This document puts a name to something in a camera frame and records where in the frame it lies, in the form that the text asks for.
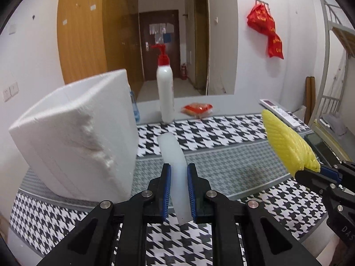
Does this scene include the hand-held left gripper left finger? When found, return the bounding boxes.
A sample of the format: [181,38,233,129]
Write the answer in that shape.
[36,163,172,266]

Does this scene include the yellow foam net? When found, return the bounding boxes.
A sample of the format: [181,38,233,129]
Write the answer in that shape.
[261,109,322,178]

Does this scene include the wooden side door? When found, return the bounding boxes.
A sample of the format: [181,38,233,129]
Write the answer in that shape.
[193,0,210,95]

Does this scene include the wooden boards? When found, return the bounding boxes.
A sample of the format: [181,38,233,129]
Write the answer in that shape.
[305,77,317,125]

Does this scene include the white remote control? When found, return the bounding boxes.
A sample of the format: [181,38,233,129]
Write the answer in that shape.
[259,99,301,129]

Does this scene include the dark glass panel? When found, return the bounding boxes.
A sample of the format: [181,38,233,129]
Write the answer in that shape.
[304,131,333,162]

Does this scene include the white foam box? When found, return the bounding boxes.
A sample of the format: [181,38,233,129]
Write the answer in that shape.
[8,69,139,200]

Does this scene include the dark brown door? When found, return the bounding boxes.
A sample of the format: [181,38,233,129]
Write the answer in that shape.
[139,9,180,81]

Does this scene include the red plastic bag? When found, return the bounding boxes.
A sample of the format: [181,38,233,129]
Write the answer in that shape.
[247,3,285,59]

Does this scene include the red snack packet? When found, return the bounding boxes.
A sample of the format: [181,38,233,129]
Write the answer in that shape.
[180,102,213,119]

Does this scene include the translucent white plastic strip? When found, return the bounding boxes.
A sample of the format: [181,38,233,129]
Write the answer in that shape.
[157,133,193,226]

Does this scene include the houndstooth tablecloth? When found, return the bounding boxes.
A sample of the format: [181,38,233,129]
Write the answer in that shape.
[10,112,333,266]

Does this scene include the grey paper notice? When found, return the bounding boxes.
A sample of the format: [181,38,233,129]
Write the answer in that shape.
[149,23,174,34]

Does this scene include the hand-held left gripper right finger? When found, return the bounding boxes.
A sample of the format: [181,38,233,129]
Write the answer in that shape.
[186,163,319,266]

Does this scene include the white red-pump lotion bottle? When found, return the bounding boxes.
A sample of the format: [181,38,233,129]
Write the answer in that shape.
[151,44,175,124]

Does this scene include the white metal bunk bed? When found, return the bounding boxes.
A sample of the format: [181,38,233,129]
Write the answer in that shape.
[318,0,355,133]

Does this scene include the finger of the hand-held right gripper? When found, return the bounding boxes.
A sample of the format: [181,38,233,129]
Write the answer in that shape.
[294,168,337,197]
[319,164,344,185]

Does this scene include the wooden wardrobe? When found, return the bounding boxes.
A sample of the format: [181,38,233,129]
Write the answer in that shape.
[57,0,143,100]

